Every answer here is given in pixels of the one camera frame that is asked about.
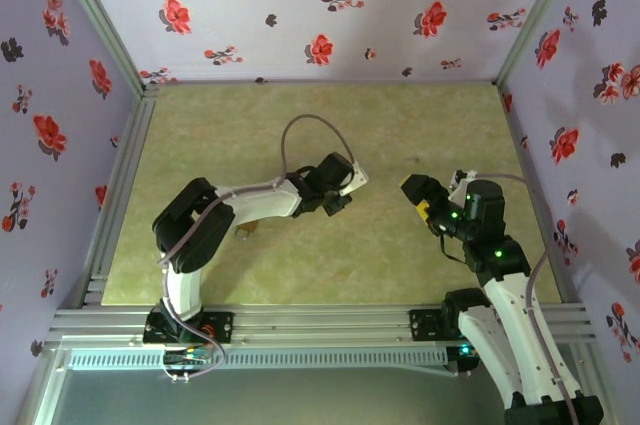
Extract aluminium frame post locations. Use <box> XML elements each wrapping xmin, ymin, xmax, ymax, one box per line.
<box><xmin>45</xmin><ymin>0</ymin><xmax>149</xmax><ymax>94</ymax></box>
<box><xmin>492</xmin><ymin>0</ymin><xmax>587</xmax><ymax>87</ymax></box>

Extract thin black cable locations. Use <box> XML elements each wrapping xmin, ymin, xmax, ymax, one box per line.
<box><xmin>438</xmin><ymin>233</ymin><xmax>467</xmax><ymax>264</ymax></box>

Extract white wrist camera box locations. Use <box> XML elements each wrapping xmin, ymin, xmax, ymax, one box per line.
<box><xmin>338</xmin><ymin>159</ymin><xmax>370</xmax><ymax>197</ymax></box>
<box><xmin>449</xmin><ymin>168</ymin><xmax>476</xmax><ymax>206</ymax></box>

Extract aluminium frame long rail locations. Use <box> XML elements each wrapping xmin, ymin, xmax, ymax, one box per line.
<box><xmin>49</xmin><ymin>300</ymin><xmax>599</xmax><ymax>346</ymax></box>

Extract grey right arm cable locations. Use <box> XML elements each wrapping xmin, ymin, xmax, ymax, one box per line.
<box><xmin>469</xmin><ymin>172</ymin><xmax>577</xmax><ymax>425</ymax></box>

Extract perforated grey cable tray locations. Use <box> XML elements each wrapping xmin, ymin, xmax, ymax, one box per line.
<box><xmin>66</xmin><ymin>347</ymin><xmax>450</xmax><ymax>372</ymax></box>

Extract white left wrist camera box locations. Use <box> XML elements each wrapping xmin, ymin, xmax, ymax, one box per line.
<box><xmin>338</xmin><ymin>159</ymin><xmax>370</xmax><ymax>197</ymax></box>

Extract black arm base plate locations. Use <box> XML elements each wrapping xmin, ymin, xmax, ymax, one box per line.
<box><xmin>143</xmin><ymin>311</ymin><xmax>235</xmax><ymax>345</ymax></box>
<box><xmin>408</xmin><ymin>308</ymin><xmax>454</xmax><ymax>341</ymax></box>

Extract aluminium frame side rail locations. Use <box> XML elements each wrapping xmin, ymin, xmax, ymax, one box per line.
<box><xmin>79</xmin><ymin>84</ymin><xmax>160</xmax><ymax>307</ymax></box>

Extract small connector board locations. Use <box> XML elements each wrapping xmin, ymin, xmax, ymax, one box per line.
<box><xmin>163</xmin><ymin>347</ymin><xmax>214</xmax><ymax>367</ymax></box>

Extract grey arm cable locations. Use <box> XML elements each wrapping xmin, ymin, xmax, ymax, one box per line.
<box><xmin>469</xmin><ymin>172</ymin><xmax>577</xmax><ymax>425</ymax></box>
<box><xmin>157</xmin><ymin>114</ymin><xmax>359</xmax><ymax>384</ymax></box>

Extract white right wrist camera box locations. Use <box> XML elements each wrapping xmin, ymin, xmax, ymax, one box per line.
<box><xmin>449</xmin><ymin>168</ymin><xmax>476</xmax><ymax>206</ymax></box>

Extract grey left arm cable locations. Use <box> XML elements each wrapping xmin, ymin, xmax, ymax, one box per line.
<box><xmin>157</xmin><ymin>114</ymin><xmax>359</xmax><ymax>384</ymax></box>

